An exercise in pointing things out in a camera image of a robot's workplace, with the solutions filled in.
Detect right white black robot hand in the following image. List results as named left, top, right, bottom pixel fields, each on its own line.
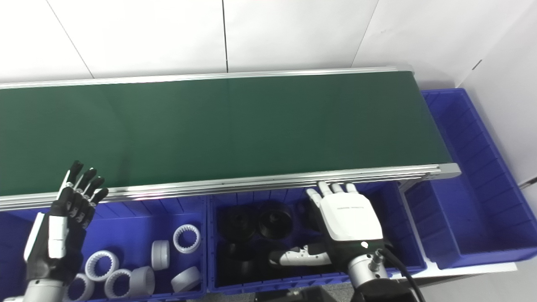
left=268, top=181, right=385, bottom=267

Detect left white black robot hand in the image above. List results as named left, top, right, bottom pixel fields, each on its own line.
left=23, top=160, right=109, bottom=281

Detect blue bin with black parts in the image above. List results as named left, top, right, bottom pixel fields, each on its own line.
left=207, top=181, right=428, bottom=294

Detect blue bin with white parts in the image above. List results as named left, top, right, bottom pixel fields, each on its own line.
left=0, top=197, right=208, bottom=302

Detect white cylindrical part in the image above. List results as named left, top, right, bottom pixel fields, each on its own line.
left=151, top=240, right=170, bottom=271
left=129, top=266, right=156, bottom=297
left=171, top=266, right=201, bottom=293

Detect green conveyor belt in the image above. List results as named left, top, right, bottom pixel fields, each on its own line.
left=0, top=66, right=462, bottom=211
left=0, top=71, right=451, bottom=197

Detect large empty blue bin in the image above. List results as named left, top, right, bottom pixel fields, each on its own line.
left=405, top=88, right=537, bottom=269

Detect white toothed ring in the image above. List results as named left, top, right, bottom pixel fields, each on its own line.
left=65, top=273, right=95, bottom=302
left=104, top=269, right=133, bottom=299
left=173, top=224, right=201, bottom=254
left=85, top=250, right=119, bottom=282

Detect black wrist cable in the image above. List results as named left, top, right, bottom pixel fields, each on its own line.
left=375, top=247, right=425, bottom=302

